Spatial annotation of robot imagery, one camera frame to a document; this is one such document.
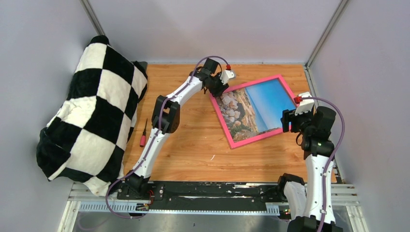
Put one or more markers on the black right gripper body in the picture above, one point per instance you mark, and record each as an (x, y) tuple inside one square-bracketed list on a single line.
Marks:
[(299, 122)]

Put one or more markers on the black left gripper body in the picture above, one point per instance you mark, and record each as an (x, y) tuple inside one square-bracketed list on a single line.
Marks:
[(215, 86)]

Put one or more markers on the landscape beach photo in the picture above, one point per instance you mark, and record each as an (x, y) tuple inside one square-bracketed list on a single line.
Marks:
[(256, 109)]

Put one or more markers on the pink handled screwdriver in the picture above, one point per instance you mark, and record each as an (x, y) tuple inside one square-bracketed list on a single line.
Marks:
[(142, 142)]

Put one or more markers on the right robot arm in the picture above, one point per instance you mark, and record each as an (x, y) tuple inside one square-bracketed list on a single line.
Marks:
[(310, 203)]

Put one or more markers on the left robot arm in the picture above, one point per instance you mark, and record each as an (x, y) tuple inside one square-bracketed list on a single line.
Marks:
[(211, 73)]

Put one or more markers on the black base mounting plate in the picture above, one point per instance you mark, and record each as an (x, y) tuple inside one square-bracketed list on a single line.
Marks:
[(209, 196)]

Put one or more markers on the black white checkered pillow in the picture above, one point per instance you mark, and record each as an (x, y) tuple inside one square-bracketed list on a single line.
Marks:
[(86, 139)]

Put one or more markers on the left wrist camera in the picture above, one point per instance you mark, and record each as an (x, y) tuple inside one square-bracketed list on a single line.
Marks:
[(226, 76)]

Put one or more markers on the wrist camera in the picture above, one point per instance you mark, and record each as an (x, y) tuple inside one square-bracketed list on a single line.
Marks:
[(303, 106), (226, 76)]

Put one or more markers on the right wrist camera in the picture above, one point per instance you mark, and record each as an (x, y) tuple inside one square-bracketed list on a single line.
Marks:
[(303, 106)]

